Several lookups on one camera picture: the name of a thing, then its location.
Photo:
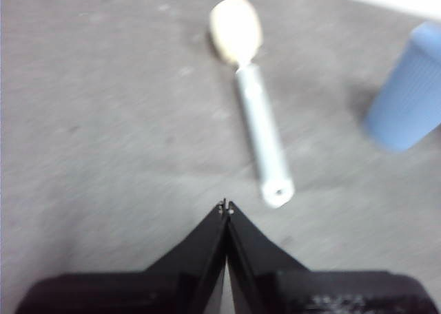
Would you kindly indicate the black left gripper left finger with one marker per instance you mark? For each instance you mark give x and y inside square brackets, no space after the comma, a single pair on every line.
[165,290]

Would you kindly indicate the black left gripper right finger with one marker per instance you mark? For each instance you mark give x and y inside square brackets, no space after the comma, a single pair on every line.
[275,286]

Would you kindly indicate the cup brush with sponge head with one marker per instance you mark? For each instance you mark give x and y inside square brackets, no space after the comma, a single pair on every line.
[262,121]

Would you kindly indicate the blue ribbed plastic cup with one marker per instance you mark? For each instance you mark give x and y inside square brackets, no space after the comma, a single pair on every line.
[406,93]

